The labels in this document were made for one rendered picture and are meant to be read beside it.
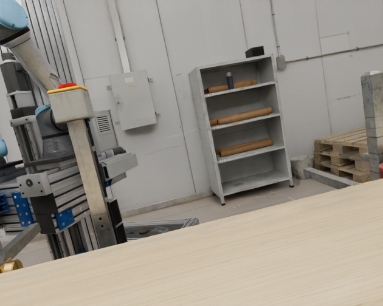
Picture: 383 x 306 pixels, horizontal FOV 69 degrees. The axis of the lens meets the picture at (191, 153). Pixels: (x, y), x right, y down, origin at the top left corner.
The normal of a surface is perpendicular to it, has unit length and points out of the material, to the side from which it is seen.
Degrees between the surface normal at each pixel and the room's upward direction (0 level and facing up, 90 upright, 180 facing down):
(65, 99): 90
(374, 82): 90
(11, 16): 84
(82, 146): 90
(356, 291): 0
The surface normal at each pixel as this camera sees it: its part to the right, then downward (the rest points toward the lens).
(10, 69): 0.43, 0.05
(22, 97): 0.93, -0.13
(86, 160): 0.14, 0.12
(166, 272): -0.19, -0.97
